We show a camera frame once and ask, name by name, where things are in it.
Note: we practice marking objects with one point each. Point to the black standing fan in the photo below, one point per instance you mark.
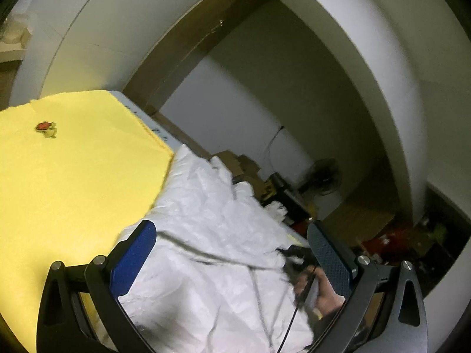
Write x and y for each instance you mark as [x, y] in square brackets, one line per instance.
[325, 174]

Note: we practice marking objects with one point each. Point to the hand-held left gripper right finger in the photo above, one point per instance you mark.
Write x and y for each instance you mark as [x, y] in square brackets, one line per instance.
[331, 261]

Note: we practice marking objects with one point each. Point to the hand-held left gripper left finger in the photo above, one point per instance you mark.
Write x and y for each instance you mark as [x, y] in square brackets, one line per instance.
[134, 253]

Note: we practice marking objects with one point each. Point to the red box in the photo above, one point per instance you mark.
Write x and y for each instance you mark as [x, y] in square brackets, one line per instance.
[386, 239]

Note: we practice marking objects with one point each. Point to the wooden door panel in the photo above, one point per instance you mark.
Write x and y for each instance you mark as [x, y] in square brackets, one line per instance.
[358, 215]

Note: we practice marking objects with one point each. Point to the white padded jacket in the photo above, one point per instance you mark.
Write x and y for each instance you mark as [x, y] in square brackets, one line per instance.
[206, 209]

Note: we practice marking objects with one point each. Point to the cardboard box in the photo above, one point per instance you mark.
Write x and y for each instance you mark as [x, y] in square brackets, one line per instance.
[226, 159]
[251, 171]

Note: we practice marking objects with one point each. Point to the yellow blanket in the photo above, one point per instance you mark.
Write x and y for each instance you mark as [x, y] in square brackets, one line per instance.
[73, 176]

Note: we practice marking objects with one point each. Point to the person's right hand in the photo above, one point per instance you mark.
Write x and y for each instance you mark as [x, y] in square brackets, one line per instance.
[323, 296]

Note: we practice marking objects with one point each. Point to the wooden wardrobe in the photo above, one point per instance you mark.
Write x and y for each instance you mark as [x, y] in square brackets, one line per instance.
[176, 44]

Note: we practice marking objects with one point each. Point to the black and yellow tool case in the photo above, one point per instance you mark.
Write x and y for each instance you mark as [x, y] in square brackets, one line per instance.
[274, 187]

